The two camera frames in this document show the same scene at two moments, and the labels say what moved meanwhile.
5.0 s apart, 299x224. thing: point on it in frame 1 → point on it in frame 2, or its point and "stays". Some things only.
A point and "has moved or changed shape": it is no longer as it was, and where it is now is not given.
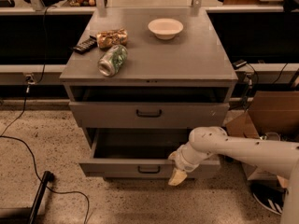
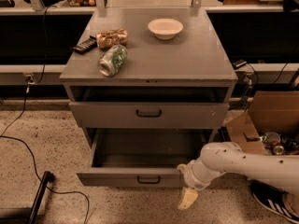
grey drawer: [133, 153] has moved or changed shape
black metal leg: [48, 177] stays
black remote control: [86, 46] stays
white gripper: [179, 161] → [191, 174]
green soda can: [113, 61] stays
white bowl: [165, 28] stays
